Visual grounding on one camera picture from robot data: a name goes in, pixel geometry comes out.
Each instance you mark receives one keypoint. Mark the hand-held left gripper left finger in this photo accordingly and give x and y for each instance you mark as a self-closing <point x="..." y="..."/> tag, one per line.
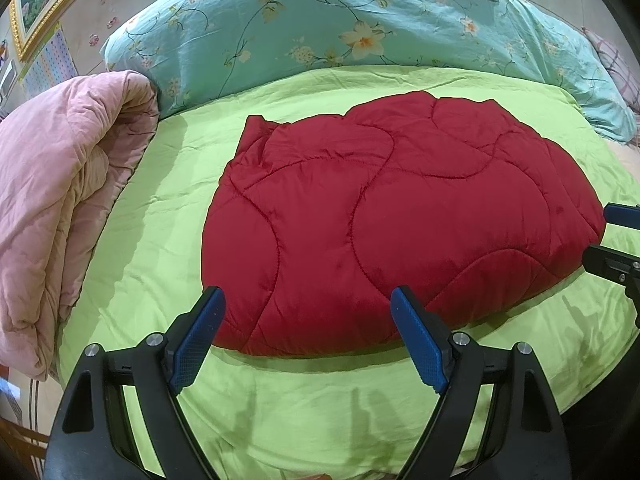
<point x="197" y="340"/>

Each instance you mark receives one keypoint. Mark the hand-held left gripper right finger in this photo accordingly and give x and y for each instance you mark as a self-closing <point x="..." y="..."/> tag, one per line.
<point x="417" y="340"/>

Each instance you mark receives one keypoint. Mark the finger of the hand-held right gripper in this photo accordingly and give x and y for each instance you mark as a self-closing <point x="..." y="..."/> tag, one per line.
<point x="622" y="216"/>
<point x="607" y="262"/>

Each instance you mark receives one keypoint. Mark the red quilted jacket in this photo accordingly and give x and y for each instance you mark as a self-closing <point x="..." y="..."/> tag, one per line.
<point x="400" y="220"/>

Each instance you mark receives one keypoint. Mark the green bed sheet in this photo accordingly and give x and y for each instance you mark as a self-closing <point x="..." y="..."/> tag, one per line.
<point x="300" y="410"/>

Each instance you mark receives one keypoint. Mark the plaid pillow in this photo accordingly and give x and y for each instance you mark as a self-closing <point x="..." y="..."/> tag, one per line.
<point x="620" y="70"/>

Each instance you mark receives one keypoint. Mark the wooden furniture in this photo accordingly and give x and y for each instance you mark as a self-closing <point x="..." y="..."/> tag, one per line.
<point x="22" y="442"/>

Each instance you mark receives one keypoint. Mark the pink quilt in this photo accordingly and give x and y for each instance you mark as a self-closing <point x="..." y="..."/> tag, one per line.
<point x="55" y="185"/>

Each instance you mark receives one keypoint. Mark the teal floral duvet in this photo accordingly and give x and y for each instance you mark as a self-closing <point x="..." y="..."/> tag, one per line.
<point x="250" y="35"/>

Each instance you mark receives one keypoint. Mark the gold framed painting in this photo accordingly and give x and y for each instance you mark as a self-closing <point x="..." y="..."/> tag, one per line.
<point x="45" y="0"/>

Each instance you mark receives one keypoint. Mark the dotted wall poster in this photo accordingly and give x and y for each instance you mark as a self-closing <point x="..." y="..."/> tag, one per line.
<point x="52" y="62"/>

